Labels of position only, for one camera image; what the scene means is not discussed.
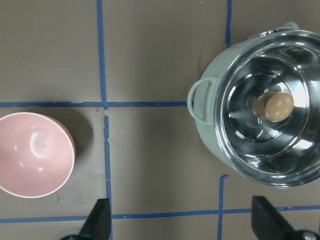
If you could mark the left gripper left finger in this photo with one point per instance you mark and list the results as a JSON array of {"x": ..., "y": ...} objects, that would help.
[{"x": 98, "y": 224}]

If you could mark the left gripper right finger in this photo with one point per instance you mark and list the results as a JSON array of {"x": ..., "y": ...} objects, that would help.
[{"x": 268, "y": 224}]

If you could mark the brown egg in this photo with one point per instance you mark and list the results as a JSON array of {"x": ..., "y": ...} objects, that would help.
[{"x": 279, "y": 107}]

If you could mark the white electric pot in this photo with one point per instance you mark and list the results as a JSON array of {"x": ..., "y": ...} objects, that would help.
[{"x": 228, "y": 106}]

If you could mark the pink bowl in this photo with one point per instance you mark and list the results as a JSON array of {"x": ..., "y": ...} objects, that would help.
[{"x": 37, "y": 155}]

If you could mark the brown paper table mat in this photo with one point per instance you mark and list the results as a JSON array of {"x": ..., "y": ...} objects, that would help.
[{"x": 116, "y": 73}]

